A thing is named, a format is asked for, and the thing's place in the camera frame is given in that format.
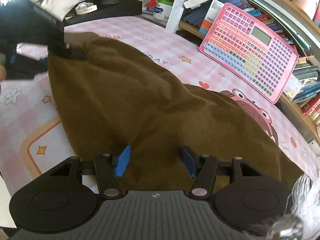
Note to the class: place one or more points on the white shelf post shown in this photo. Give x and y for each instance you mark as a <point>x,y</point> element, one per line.
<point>175,16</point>

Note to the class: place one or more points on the white cloth pile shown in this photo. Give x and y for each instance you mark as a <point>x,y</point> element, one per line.
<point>59,8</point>

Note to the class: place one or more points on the white card box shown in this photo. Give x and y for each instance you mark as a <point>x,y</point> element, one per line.
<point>292,87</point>

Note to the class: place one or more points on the brown cloth garment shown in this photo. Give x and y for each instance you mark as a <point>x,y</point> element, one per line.
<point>109,94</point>

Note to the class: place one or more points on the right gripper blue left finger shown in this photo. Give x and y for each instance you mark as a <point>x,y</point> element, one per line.
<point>108,167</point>

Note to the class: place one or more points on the white smart watch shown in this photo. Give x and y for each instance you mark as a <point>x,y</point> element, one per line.
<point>85,8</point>

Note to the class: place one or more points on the pink checkered desk mat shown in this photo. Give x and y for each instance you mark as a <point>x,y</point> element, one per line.
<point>33,139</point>

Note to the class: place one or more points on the pink keyboard learning tablet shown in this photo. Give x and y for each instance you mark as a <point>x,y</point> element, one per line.
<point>251,50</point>

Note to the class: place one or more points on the pen holder with pens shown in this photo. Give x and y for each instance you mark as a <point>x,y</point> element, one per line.
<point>159,9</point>

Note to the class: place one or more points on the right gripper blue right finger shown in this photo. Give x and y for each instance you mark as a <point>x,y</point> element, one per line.
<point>203,169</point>

